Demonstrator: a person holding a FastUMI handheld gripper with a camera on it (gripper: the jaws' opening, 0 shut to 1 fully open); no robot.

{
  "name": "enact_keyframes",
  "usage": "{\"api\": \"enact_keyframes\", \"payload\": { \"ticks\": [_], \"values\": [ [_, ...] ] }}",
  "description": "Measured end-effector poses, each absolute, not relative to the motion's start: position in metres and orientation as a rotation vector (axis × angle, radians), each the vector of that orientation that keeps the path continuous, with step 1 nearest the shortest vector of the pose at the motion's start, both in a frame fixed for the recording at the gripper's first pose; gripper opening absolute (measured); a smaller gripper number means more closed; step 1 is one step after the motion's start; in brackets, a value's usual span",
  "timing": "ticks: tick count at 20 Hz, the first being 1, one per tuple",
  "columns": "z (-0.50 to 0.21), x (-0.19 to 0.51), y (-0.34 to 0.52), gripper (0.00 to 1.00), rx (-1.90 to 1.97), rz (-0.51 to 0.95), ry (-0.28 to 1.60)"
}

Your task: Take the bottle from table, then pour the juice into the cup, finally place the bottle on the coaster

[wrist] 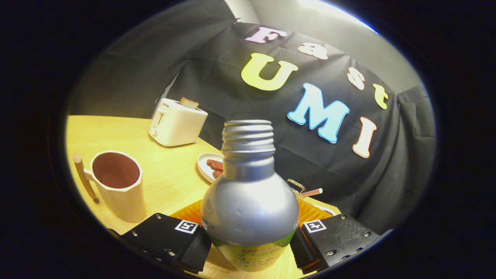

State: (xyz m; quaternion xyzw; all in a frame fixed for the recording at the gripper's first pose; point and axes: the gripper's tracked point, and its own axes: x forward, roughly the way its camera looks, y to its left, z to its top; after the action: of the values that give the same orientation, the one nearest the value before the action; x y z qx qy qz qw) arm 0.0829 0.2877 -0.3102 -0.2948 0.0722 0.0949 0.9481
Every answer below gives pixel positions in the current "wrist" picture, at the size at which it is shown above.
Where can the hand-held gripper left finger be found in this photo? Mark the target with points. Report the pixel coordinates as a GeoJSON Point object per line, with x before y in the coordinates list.
{"type": "Point", "coordinates": [195, 252]}

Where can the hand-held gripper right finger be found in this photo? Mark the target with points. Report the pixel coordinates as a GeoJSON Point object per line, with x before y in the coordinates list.
{"type": "Point", "coordinates": [302, 252]}

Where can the silver bottle with green label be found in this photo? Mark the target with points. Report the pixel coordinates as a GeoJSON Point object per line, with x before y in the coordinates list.
{"type": "Point", "coordinates": [248, 209]}

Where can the orange striped straw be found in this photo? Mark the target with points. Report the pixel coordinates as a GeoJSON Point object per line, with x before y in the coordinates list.
{"type": "Point", "coordinates": [312, 192]}

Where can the reddish-brown meat slice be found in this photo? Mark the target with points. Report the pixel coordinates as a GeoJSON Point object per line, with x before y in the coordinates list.
{"type": "Point", "coordinates": [217, 174]}
{"type": "Point", "coordinates": [215, 164]}

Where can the wooden table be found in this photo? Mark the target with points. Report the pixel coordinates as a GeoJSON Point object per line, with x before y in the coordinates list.
{"type": "Point", "coordinates": [170, 174]}

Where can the white oval plate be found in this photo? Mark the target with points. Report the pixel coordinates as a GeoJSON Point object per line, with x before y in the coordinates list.
{"type": "Point", "coordinates": [203, 166]}

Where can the black backdrop cloth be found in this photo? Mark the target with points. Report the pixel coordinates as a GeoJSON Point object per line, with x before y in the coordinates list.
{"type": "Point", "coordinates": [348, 174]}

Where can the white toaster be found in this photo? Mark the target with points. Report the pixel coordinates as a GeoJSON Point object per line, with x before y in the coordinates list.
{"type": "Point", "coordinates": [176, 126]}

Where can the toast slice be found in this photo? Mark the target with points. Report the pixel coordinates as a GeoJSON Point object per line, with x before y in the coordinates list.
{"type": "Point", "coordinates": [189, 103]}

